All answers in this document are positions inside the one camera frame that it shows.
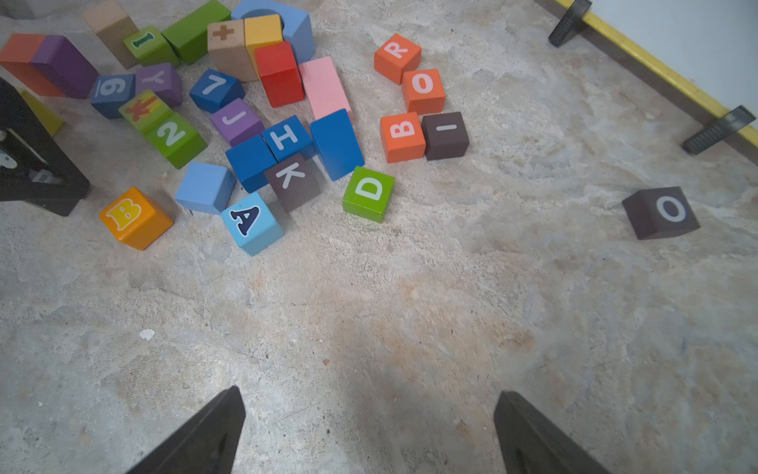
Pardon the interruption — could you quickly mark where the red R block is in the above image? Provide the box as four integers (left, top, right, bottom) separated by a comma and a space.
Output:
374, 34, 422, 84

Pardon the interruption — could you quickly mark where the dark brown dash block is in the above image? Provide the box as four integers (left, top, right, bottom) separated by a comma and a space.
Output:
422, 112, 470, 161

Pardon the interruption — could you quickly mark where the purple J block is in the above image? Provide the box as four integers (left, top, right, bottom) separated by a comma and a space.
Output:
210, 99, 265, 147

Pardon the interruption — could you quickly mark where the dark brown K block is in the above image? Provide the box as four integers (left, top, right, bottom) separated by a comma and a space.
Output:
265, 153, 321, 213

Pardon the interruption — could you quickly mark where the blue H block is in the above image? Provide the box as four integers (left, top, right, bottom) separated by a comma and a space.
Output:
262, 116, 316, 162

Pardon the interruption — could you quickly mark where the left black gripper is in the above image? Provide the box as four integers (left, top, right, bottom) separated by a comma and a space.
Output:
1, 80, 91, 216

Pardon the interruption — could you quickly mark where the white PEAR whiteboard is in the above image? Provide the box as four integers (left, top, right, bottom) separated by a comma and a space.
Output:
545, 1, 757, 162

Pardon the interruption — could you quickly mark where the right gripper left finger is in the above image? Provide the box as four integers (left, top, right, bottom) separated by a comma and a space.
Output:
128, 385, 246, 473

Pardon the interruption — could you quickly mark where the light blue A block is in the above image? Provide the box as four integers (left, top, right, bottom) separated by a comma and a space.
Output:
221, 192, 284, 256

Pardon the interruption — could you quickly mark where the whiteboard foot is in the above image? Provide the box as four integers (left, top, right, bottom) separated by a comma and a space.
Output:
681, 106, 756, 155
548, 0, 592, 47

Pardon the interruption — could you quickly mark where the blue 7 block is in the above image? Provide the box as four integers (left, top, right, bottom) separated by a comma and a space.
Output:
189, 69, 245, 113

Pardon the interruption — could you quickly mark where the blue wedge block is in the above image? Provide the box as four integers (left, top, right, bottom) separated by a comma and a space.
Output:
310, 109, 365, 182

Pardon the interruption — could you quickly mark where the left whiteboard foot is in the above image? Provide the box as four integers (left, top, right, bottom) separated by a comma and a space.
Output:
548, 0, 592, 47

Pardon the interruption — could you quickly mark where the green D block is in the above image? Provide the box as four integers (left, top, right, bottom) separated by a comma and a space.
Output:
343, 166, 395, 223

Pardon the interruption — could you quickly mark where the dark brown O block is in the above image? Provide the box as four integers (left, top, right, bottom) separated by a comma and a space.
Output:
622, 187, 701, 240

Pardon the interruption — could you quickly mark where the orange B block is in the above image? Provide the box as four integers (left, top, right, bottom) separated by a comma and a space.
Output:
100, 187, 174, 251

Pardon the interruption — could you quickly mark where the pink rectangular block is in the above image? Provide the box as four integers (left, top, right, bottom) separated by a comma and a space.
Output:
298, 56, 353, 120

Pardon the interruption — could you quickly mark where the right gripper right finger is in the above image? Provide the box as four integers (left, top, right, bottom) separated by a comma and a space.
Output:
493, 391, 609, 474

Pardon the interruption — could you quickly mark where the green 2 block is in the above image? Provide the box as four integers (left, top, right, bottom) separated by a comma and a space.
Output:
146, 113, 207, 169

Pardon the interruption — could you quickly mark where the red O block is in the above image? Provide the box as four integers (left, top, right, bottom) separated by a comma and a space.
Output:
402, 69, 446, 116

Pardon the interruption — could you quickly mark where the plain light blue block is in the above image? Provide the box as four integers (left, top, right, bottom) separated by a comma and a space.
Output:
175, 161, 236, 214

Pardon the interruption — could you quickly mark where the right whiteboard foot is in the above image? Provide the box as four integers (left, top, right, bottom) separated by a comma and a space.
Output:
681, 106, 756, 155

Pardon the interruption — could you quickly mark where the plain red block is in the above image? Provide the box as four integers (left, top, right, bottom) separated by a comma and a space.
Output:
255, 41, 305, 108

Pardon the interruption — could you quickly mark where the red B block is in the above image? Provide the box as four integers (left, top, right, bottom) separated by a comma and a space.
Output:
380, 112, 426, 164

